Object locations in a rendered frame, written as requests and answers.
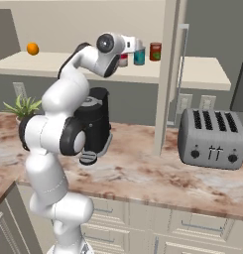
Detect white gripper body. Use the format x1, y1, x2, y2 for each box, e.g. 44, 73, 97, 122
135, 37, 146, 53

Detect beige open cabinet door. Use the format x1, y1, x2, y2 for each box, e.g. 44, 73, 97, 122
152, 0, 188, 157

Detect beige cabinet shelf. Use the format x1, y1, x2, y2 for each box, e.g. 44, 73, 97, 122
0, 51, 232, 92

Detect grey cabinet door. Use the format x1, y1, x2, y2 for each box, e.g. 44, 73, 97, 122
0, 8, 22, 64
229, 42, 243, 113

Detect grey base cabinet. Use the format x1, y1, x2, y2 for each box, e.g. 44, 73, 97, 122
0, 181, 45, 254

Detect teal can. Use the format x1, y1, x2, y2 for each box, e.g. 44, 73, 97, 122
133, 46, 147, 66

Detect white and red can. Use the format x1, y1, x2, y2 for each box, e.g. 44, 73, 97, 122
118, 53, 129, 68

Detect black coffee machine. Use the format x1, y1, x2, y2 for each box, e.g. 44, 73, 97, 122
73, 86, 114, 166

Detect orange fruit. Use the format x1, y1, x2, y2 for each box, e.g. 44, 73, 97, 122
26, 42, 40, 57

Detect grey four-slot toaster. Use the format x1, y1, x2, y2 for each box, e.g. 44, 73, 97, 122
177, 107, 243, 171

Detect green potted plant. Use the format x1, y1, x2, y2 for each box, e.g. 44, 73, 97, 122
2, 93, 44, 124

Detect beige drawer front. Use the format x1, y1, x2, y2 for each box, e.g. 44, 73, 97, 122
166, 208, 238, 242
80, 223, 131, 254
87, 196, 130, 227

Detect silver cabinet door handle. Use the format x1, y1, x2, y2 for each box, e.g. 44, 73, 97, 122
174, 23, 190, 127

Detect white wall outlet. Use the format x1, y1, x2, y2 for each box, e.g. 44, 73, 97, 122
198, 94, 217, 112
12, 81, 28, 100
177, 93, 193, 115

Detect silver drawer handle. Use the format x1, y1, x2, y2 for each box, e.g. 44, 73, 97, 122
93, 205, 115, 214
181, 219, 224, 233

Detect silver cupboard door handle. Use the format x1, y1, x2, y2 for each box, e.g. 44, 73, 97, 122
153, 235, 160, 254

